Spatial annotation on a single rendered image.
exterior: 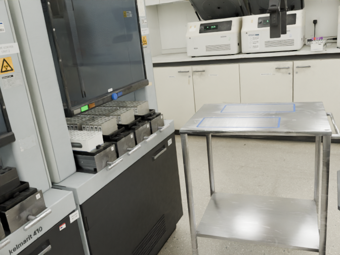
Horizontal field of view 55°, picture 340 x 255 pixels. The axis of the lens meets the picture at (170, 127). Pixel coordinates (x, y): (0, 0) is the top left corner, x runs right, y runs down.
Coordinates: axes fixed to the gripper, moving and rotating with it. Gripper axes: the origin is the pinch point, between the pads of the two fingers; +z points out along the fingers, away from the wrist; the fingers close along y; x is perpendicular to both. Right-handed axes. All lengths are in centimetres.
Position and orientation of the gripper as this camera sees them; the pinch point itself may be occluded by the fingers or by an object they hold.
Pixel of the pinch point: (278, 32)
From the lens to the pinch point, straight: 107.9
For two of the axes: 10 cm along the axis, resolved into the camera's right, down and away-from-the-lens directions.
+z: 1.0, 9.5, 3.0
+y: 4.3, -3.2, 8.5
